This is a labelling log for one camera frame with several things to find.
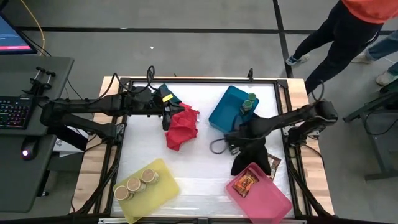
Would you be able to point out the brown spice packet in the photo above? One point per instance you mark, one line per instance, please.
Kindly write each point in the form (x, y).
(275, 163)

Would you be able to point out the green cloth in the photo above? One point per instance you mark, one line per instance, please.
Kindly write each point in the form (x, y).
(164, 90)

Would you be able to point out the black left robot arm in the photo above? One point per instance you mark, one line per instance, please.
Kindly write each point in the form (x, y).
(87, 105)

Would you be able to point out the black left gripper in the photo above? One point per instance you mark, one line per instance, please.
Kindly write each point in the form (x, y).
(143, 102)

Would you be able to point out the grey desk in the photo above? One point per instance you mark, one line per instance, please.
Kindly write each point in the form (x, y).
(18, 186)

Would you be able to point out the tan-lid spice jar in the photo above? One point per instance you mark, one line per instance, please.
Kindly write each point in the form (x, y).
(149, 175)
(122, 193)
(134, 184)

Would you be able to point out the black cloth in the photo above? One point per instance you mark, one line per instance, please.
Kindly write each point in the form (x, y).
(252, 161)

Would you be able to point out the blue plastic bin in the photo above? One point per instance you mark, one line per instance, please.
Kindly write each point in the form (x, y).
(227, 109)

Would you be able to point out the red cloth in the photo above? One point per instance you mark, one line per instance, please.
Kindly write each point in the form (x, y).
(182, 130)

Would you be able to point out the pink plastic bin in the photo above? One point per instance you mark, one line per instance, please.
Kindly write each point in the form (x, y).
(267, 205)

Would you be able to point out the black aluminium table frame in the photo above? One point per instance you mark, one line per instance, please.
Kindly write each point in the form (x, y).
(202, 80)

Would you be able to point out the black metal stand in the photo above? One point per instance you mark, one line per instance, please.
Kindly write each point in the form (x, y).
(382, 155)

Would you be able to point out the white foam table mat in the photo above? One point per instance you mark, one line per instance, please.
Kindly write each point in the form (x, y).
(202, 174)

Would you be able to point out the white box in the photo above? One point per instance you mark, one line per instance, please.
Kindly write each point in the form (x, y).
(62, 147)

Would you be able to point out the black clamp holder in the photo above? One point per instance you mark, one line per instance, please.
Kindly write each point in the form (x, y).
(38, 84)

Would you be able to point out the person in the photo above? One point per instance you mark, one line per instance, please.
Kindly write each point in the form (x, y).
(385, 46)
(342, 37)

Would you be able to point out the yellow plastic bin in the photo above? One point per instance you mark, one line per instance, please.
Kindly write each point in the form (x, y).
(158, 199)

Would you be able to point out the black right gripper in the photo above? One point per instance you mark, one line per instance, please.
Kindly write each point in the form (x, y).
(242, 138)

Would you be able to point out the green-lid spice jar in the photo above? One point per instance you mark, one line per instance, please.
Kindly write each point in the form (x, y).
(252, 96)
(247, 105)

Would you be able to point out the computer monitor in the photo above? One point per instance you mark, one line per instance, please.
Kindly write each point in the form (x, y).
(12, 37)

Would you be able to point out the backlit keyboard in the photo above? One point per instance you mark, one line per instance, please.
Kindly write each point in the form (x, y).
(14, 112)

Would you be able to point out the orange spice packet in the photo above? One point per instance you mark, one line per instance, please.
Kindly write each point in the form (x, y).
(245, 183)

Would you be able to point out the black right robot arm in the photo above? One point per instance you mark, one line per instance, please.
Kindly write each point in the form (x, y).
(289, 118)

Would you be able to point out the black computer mouse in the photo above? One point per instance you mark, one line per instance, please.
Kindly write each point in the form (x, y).
(29, 149)

